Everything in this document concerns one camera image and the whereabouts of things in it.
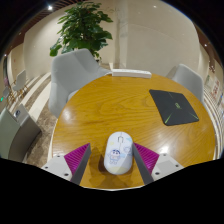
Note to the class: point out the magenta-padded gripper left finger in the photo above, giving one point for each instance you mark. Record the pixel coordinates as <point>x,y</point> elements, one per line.
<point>78,156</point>

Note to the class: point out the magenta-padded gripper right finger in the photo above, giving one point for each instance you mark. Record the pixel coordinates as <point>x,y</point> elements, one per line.
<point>148,158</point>

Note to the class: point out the white cartoon-print computer mouse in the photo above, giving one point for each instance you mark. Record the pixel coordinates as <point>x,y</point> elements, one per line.
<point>118,153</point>

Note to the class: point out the black mouse pad green lines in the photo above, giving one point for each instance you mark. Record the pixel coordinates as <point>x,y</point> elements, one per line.
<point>173,106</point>

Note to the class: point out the grey shell chair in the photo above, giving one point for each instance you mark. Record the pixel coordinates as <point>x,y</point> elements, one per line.
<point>188,80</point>
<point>70,75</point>

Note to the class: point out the white power strip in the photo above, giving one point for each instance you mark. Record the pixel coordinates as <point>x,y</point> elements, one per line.
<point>131,73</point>

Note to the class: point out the white wooden-legged chair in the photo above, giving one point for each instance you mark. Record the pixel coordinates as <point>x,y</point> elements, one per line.
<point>20,80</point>

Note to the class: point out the green potted plant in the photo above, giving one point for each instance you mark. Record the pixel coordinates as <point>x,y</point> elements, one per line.
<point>81,28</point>

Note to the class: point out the red white wall poster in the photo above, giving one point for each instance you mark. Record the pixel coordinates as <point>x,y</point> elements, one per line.
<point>215,87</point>

